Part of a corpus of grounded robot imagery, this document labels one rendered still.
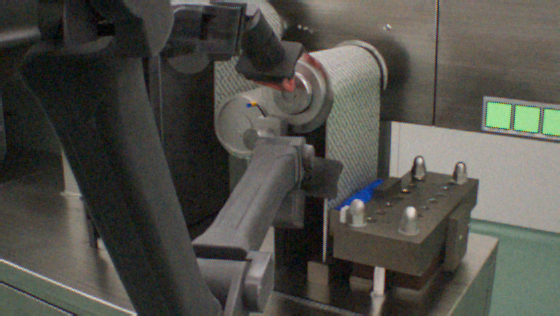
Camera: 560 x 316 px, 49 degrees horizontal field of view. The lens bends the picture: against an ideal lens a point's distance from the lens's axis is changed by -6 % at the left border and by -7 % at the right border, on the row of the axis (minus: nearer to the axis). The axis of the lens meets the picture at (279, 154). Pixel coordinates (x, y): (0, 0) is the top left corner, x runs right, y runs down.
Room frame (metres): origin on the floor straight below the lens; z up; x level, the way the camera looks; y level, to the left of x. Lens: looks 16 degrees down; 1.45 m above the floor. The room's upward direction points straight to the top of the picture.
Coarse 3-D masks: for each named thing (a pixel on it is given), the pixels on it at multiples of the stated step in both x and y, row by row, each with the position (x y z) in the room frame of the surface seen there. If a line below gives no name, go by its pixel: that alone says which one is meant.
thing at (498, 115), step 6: (492, 108) 1.26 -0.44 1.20; (498, 108) 1.25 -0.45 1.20; (504, 108) 1.25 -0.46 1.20; (510, 108) 1.24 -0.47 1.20; (492, 114) 1.26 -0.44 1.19; (498, 114) 1.25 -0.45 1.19; (504, 114) 1.25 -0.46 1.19; (486, 120) 1.27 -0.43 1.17; (492, 120) 1.26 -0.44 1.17; (498, 120) 1.25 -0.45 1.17; (504, 120) 1.25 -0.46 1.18; (492, 126) 1.26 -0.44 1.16; (498, 126) 1.25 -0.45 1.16; (504, 126) 1.25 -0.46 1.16
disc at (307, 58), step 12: (300, 60) 1.13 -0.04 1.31; (312, 60) 1.12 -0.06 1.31; (324, 72) 1.11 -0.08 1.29; (324, 84) 1.11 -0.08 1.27; (264, 96) 1.17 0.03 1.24; (324, 96) 1.11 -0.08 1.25; (324, 108) 1.11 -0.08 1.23; (312, 120) 1.12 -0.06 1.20; (324, 120) 1.11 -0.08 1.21; (300, 132) 1.13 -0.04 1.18
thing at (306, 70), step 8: (296, 64) 1.12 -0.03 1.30; (304, 64) 1.12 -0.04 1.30; (304, 72) 1.12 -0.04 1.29; (312, 72) 1.11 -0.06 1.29; (312, 80) 1.11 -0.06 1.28; (320, 80) 1.11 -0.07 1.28; (272, 88) 1.15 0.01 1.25; (312, 88) 1.11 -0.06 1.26; (320, 88) 1.10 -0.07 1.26; (272, 96) 1.15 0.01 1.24; (320, 96) 1.10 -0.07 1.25; (272, 104) 1.15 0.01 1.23; (312, 104) 1.11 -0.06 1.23; (320, 104) 1.10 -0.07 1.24; (280, 112) 1.14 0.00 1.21; (304, 112) 1.12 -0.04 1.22; (312, 112) 1.11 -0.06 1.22; (288, 120) 1.13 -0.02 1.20; (296, 120) 1.12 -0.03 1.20; (304, 120) 1.12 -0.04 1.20
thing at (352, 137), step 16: (352, 112) 1.19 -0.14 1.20; (368, 112) 1.26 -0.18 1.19; (336, 128) 1.13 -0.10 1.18; (352, 128) 1.19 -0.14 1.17; (368, 128) 1.26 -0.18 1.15; (336, 144) 1.13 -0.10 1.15; (352, 144) 1.19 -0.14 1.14; (368, 144) 1.26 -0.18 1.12; (352, 160) 1.20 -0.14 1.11; (368, 160) 1.27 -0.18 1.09; (352, 176) 1.20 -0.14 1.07; (368, 176) 1.27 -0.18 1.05; (352, 192) 1.20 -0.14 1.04
